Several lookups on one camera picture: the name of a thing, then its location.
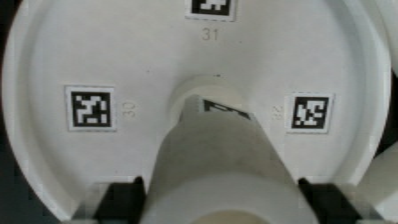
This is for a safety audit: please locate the white cylindrical table leg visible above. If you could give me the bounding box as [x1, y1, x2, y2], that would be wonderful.
[141, 96, 319, 224]

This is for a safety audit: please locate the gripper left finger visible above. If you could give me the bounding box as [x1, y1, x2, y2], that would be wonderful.
[70, 175, 150, 224]

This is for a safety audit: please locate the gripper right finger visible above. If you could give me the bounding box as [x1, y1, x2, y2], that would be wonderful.
[297, 178, 381, 224]

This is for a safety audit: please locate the white round table top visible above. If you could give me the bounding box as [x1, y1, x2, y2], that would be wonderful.
[2, 0, 392, 224]

